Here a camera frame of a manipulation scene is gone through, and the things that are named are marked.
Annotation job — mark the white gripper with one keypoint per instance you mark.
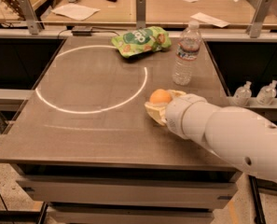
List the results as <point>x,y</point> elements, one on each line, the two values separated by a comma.
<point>177,115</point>

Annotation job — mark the orange fruit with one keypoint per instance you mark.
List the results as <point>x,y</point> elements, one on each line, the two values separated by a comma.
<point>160,96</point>

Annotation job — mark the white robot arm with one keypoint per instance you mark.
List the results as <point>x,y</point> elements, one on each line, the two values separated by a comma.
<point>235,134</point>

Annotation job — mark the clear plastic water bottle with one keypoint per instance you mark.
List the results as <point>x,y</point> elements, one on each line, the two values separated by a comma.
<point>187,50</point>

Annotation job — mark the clear sanitizer bottle left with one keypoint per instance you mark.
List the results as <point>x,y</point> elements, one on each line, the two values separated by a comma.
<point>242,94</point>

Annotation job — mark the clear sanitizer bottle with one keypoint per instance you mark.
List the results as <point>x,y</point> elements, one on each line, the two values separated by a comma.
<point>267,94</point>
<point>242,94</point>

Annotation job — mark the clear sanitizer bottle right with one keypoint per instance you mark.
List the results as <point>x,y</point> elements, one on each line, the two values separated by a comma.
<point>267,94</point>

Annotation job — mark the green snack bag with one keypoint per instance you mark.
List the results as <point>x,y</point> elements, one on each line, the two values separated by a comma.
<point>140,41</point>

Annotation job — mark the white paper slip right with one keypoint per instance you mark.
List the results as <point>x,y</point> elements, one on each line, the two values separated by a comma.
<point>210,20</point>

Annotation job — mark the white cabinet drawer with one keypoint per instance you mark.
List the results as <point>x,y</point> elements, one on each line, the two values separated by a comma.
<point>177,194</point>

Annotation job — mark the black power adapter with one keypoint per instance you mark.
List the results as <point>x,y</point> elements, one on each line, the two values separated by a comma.
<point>81,31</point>

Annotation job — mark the white paper sheet left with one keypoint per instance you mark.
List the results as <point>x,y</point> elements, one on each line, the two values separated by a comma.
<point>75,12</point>

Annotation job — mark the wooden back table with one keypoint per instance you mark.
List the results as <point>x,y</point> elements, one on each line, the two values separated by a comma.
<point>164,13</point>

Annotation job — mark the middle metal bracket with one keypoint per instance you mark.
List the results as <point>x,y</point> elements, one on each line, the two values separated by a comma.
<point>140,13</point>

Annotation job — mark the metal bracket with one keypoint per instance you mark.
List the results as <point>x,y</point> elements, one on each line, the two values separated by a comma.
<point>33,24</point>
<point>140,13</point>
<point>255,26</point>

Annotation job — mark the right metal bracket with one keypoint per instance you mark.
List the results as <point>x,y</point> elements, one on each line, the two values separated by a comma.
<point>255,26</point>

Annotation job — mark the left metal bracket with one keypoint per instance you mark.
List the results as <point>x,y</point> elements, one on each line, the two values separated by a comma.
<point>33,24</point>

